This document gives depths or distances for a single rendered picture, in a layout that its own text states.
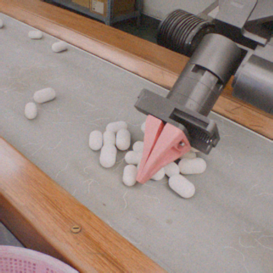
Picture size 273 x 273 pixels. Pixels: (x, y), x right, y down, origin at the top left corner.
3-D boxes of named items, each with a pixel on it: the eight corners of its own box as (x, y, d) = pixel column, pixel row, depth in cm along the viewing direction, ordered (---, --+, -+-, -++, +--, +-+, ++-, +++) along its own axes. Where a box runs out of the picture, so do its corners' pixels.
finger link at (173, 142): (146, 187, 32) (191, 114, 33) (98, 156, 36) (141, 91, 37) (162, 196, 38) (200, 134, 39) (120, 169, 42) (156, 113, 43)
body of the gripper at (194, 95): (207, 135, 32) (240, 80, 33) (133, 99, 37) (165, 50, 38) (213, 152, 38) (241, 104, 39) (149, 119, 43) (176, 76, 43)
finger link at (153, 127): (164, 198, 31) (210, 124, 32) (113, 166, 35) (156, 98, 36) (178, 206, 37) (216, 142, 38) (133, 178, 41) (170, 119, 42)
